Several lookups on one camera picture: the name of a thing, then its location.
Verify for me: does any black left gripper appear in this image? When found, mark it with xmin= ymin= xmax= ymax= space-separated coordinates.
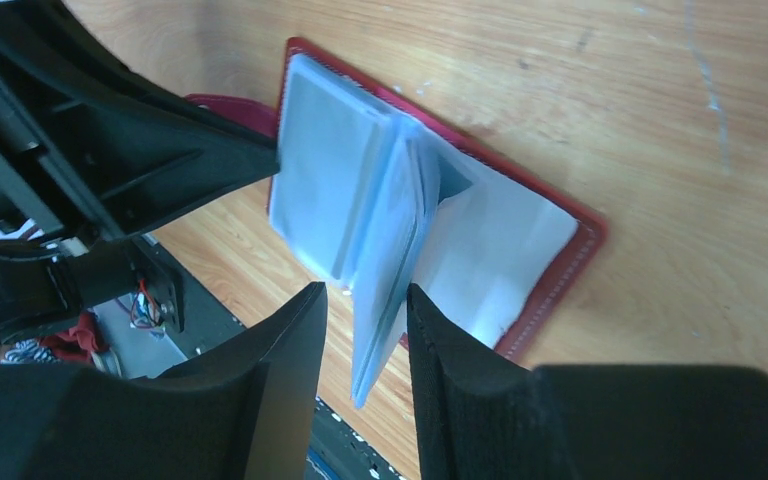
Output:
xmin=0 ymin=1 xmax=328 ymax=479

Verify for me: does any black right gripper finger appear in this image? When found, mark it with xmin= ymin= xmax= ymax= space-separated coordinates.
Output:
xmin=407 ymin=285 xmax=768 ymax=479

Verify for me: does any red leather card holder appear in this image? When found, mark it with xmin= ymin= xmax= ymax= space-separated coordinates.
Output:
xmin=191 ymin=37 xmax=607 ymax=406

